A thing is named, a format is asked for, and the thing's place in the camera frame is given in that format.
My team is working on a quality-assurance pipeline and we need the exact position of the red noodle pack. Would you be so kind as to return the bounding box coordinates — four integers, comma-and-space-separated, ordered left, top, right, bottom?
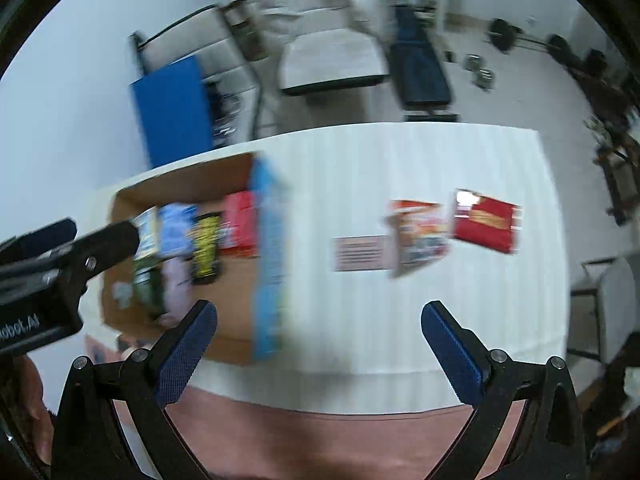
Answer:
220, 191, 257, 258

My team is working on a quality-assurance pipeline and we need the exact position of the red flat packet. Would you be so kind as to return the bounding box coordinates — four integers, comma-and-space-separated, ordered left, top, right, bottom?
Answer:
451, 188, 523, 254

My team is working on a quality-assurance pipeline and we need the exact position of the white quilted chair back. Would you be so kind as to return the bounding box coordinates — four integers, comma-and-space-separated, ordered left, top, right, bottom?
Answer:
129, 4, 262, 144

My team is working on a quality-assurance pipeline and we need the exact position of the green snack bag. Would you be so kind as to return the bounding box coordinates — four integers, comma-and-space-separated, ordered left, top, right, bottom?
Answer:
132, 266, 166, 320

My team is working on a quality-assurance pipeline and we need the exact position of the dark blue weight bench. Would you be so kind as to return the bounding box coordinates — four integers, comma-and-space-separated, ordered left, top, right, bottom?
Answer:
388, 0, 460, 122

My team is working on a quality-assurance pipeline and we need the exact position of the striped cream tablecloth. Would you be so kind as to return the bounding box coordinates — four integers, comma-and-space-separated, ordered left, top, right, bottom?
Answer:
79, 121, 572, 415

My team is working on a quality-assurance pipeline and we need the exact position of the chrome dumbbell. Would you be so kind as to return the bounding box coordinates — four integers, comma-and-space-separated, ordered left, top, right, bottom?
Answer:
463, 54, 496, 91

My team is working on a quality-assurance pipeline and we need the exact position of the white padded chair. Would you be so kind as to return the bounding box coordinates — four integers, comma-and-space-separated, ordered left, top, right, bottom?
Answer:
247, 0, 390, 96

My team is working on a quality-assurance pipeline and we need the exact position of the black barbell on floor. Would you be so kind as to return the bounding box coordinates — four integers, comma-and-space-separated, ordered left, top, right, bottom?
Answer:
487, 18, 608, 72

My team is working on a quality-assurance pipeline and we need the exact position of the orange snack bag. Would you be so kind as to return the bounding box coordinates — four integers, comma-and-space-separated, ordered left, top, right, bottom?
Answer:
386, 200, 449, 278

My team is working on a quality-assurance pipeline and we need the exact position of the light blue tissue pack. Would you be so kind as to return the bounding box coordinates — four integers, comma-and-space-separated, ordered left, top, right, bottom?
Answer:
158, 203, 198, 259

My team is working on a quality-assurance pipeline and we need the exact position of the cream blue tissue pack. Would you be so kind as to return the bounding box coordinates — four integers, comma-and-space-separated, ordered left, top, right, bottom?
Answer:
132, 207, 160, 260

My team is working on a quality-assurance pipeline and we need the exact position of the black shoe shine wipes pack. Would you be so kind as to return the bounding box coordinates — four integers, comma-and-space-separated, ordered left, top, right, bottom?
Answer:
191, 212, 221, 285

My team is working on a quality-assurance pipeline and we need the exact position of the lilac soft pack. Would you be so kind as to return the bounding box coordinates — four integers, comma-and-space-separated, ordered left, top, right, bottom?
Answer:
160, 257, 192, 328

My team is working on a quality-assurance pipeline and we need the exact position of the pink green life card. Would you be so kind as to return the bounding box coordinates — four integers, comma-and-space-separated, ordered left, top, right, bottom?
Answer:
334, 235, 397, 272

